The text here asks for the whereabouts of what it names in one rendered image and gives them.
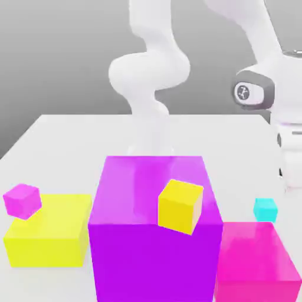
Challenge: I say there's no small cyan cube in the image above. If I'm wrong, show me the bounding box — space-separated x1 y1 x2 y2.
253 198 278 223

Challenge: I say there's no large yellow box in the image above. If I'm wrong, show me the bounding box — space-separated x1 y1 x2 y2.
3 193 93 268

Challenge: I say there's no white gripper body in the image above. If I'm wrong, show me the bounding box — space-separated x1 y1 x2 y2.
282 151 302 191

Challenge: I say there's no large purple box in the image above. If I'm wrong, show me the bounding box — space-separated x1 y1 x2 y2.
87 155 224 302

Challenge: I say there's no small magenta cube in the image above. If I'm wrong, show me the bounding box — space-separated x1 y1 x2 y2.
2 183 42 221

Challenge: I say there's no small yellow cube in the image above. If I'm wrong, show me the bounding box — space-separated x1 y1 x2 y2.
157 179 204 237

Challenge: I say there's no large pink box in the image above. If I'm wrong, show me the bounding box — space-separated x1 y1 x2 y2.
213 221 302 302

